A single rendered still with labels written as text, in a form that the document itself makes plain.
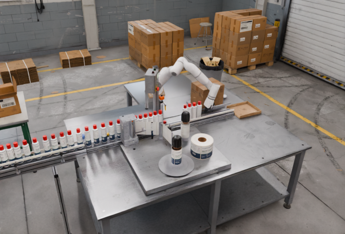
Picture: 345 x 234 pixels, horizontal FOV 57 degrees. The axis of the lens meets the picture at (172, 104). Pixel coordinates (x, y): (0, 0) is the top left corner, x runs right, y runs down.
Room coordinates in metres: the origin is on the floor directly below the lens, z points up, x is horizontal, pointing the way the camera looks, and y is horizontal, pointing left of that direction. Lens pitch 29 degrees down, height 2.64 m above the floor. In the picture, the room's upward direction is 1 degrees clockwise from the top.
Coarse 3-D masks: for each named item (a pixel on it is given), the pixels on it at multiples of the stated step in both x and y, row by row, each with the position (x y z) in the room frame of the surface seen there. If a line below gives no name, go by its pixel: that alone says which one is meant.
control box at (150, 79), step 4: (148, 68) 2.87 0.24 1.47; (148, 72) 2.76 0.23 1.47; (156, 72) 2.78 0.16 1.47; (148, 76) 2.70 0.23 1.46; (152, 76) 2.70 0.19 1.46; (156, 76) 2.75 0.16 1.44; (148, 80) 2.70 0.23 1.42; (152, 80) 2.70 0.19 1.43; (156, 80) 2.75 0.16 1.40; (148, 84) 2.70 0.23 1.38; (152, 84) 2.70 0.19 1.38; (156, 84) 2.75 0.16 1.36; (148, 88) 2.70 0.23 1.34; (152, 88) 2.70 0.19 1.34; (148, 92) 2.70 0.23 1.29; (152, 92) 2.70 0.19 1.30
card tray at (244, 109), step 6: (240, 102) 3.33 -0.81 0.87; (246, 102) 3.37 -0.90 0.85; (234, 108) 3.24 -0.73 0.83; (240, 108) 3.25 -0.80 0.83; (246, 108) 3.25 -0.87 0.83; (252, 108) 3.25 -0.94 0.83; (258, 108) 3.19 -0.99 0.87; (234, 114) 3.10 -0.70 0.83; (240, 114) 3.10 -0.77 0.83; (246, 114) 3.05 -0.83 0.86; (252, 114) 3.09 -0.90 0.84
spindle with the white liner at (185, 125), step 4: (184, 112) 2.53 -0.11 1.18; (188, 112) 2.54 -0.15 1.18; (184, 116) 2.50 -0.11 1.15; (188, 116) 2.51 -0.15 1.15; (184, 120) 2.50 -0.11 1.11; (188, 120) 2.51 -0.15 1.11; (184, 124) 2.51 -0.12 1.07; (188, 124) 2.51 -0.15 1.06; (184, 128) 2.50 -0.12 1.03; (188, 128) 2.51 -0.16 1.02; (184, 132) 2.50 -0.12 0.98; (188, 132) 2.51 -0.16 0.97; (184, 136) 2.50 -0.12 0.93; (188, 136) 2.52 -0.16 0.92; (184, 140) 2.50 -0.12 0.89
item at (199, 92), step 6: (210, 78) 3.46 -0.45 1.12; (192, 84) 3.32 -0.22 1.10; (198, 84) 3.28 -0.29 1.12; (222, 84) 3.29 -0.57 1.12; (192, 90) 3.32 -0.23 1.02; (198, 90) 3.21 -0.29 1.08; (204, 90) 3.14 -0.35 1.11; (222, 90) 3.28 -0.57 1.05; (192, 96) 3.31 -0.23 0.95; (198, 96) 3.21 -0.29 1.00; (204, 96) 3.14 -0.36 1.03; (216, 96) 3.23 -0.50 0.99; (222, 96) 3.28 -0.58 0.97; (192, 102) 3.31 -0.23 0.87; (216, 102) 3.24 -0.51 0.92; (222, 102) 3.28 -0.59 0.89; (210, 108) 3.20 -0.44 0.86
